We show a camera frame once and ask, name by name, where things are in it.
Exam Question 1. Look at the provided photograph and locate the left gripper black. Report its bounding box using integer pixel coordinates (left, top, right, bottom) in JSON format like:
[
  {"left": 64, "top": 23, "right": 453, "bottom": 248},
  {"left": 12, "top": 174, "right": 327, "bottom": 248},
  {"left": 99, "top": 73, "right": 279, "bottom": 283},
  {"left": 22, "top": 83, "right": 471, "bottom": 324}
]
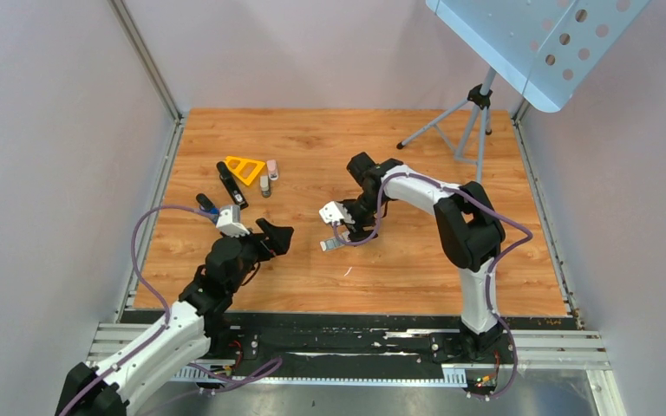
[{"left": 221, "top": 218, "right": 291, "bottom": 294}]

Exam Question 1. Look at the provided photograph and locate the grey white stapler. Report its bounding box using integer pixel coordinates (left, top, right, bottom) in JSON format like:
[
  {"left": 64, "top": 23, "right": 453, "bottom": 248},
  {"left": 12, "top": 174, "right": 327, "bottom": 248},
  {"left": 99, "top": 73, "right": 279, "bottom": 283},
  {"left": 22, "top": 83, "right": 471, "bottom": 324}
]
[{"left": 259, "top": 175, "right": 271, "bottom": 198}]

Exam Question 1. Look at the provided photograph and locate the pink stapler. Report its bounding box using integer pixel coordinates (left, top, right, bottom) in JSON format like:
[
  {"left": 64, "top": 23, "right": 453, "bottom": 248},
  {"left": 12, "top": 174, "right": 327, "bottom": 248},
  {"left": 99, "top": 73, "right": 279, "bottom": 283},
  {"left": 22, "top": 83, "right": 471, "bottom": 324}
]
[{"left": 266, "top": 159, "right": 279, "bottom": 181}]

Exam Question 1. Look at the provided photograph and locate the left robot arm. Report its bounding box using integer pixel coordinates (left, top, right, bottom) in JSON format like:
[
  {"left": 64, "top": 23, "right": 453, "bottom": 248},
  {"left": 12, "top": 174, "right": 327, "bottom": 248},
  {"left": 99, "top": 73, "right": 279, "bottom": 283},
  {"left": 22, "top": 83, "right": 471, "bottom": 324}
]
[{"left": 55, "top": 218, "right": 294, "bottom": 415}]

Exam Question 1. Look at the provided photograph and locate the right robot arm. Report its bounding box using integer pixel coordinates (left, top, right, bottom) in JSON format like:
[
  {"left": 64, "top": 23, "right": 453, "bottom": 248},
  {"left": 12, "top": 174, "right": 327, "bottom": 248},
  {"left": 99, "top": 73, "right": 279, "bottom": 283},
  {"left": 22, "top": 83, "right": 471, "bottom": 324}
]
[{"left": 329, "top": 153, "right": 506, "bottom": 362}]

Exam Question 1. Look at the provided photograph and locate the yellow plastic triangle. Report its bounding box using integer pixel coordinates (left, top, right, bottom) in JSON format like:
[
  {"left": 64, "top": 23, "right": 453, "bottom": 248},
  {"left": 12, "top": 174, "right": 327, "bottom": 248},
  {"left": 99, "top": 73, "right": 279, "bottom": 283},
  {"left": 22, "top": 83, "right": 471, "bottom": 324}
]
[{"left": 224, "top": 156, "right": 266, "bottom": 186}]

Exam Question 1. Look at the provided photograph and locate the light blue music stand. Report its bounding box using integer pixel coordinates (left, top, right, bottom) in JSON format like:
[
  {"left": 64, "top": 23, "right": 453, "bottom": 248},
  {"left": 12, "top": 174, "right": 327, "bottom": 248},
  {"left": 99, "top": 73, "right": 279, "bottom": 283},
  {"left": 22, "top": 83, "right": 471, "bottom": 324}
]
[{"left": 397, "top": 0, "right": 649, "bottom": 181}]

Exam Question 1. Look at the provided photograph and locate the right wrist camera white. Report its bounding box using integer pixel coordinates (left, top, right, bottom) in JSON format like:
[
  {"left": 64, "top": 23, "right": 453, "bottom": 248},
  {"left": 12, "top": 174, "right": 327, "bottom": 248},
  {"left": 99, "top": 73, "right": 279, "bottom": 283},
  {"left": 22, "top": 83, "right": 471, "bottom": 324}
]
[{"left": 319, "top": 201, "right": 356, "bottom": 225}]

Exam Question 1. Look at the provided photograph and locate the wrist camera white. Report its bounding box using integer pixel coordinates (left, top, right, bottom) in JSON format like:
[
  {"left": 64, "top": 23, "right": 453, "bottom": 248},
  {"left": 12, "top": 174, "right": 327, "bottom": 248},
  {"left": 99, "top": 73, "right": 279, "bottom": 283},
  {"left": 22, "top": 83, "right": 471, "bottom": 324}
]
[
  {"left": 215, "top": 205, "right": 251, "bottom": 237},
  {"left": 319, "top": 201, "right": 356, "bottom": 225}
]

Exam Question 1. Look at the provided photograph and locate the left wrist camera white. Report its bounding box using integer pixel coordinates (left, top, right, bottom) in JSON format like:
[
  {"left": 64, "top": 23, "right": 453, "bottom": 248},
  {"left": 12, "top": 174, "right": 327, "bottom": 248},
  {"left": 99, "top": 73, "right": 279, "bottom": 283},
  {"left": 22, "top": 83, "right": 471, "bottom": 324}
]
[{"left": 215, "top": 205, "right": 251, "bottom": 237}]

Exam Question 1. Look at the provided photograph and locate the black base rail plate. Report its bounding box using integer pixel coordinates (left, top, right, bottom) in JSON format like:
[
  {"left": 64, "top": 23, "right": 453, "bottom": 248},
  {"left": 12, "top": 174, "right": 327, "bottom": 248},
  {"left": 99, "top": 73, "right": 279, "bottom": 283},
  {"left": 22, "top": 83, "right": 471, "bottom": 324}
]
[{"left": 174, "top": 309, "right": 532, "bottom": 383}]

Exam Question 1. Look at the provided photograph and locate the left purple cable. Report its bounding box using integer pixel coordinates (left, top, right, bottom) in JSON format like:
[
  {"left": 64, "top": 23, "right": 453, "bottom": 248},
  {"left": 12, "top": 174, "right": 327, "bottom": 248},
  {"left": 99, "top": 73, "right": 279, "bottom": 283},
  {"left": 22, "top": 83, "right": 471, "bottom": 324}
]
[{"left": 56, "top": 205, "right": 284, "bottom": 416}]

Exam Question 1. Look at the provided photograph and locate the aluminium frame post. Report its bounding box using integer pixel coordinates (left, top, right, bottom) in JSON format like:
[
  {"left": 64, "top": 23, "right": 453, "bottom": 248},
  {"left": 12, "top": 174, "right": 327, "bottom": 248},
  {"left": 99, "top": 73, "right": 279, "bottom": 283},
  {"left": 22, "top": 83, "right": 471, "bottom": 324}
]
[{"left": 108, "top": 0, "right": 184, "bottom": 124}]

